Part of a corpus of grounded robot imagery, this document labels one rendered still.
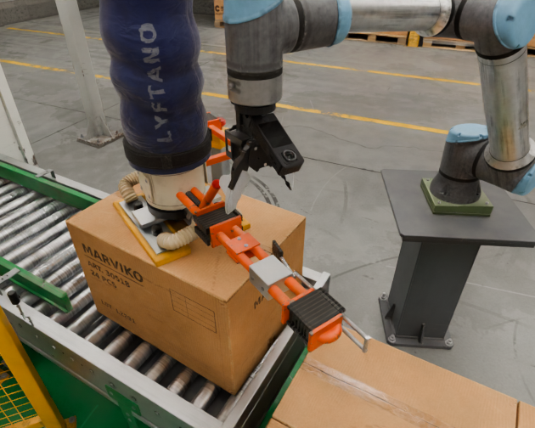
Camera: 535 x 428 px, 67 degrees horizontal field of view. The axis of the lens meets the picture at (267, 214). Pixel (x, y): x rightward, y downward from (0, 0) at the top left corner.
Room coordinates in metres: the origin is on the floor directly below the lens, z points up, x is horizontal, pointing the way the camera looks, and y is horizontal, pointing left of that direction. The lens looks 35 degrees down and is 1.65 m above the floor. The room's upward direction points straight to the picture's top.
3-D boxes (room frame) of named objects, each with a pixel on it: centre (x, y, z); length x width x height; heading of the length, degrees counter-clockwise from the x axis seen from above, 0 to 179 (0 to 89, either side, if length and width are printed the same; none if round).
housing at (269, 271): (0.60, -0.01, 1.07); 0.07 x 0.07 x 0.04; 35
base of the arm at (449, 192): (1.38, -0.75, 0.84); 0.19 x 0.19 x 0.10
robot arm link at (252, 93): (0.67, 0.02, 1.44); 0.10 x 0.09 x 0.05; 125
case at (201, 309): (0.98, 0.24, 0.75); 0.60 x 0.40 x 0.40; 58
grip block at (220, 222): (0.78, 0.12, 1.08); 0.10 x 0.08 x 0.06; 125
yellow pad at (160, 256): (0.93, 0.34, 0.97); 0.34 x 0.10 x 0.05; 35
